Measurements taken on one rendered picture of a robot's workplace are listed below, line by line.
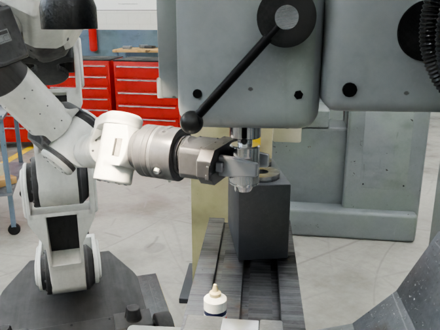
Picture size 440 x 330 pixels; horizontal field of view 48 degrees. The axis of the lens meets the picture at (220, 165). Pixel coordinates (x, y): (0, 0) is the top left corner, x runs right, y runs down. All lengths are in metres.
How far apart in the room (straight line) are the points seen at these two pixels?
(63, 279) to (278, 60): 1.16
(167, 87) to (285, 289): 0.54
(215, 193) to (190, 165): 1.87
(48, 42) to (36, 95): 0.12
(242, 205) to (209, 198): 1.51
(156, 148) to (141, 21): 9.24
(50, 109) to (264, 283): 0.57
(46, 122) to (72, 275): 0.68
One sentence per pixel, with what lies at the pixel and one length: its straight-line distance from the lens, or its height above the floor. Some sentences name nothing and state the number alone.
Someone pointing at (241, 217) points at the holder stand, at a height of 1.02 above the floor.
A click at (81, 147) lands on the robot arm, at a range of 1.01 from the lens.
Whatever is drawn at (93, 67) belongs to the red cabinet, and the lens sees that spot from 5.65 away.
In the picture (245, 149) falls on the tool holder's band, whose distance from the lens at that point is 0.75.
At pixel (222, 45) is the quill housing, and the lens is 0.65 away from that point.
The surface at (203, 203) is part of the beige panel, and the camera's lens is 2.66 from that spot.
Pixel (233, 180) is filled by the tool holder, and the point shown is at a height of 1.21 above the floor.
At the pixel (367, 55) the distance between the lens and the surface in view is 0.64.
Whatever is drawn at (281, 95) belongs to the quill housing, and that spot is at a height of 1.36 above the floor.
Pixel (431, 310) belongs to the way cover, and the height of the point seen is 0.98.
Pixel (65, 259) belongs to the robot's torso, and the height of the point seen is 0.75.
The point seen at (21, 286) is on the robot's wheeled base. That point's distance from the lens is 1.88.
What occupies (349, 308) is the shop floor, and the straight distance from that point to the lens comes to 2.78.
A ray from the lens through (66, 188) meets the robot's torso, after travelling 1.41.
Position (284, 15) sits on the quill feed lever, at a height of 1.46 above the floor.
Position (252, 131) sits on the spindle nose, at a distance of 0.74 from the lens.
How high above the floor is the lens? 1.46
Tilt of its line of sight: 17 degrees down
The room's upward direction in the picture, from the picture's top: straight up
